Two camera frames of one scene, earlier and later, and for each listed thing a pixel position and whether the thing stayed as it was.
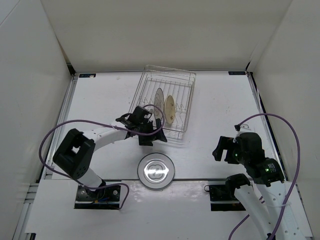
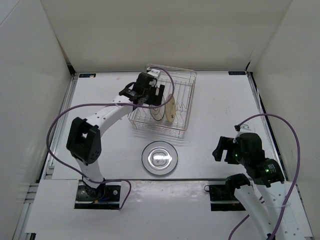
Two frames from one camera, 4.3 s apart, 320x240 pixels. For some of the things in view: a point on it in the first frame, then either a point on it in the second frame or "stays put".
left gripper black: [148, 140] → [157, 99]
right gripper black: [224, 143] stays put
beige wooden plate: [169, 109] stays put
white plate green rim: [156, 170] → [159, 157]
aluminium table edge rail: [59, 132] stays put
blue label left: [87, 75] stays put
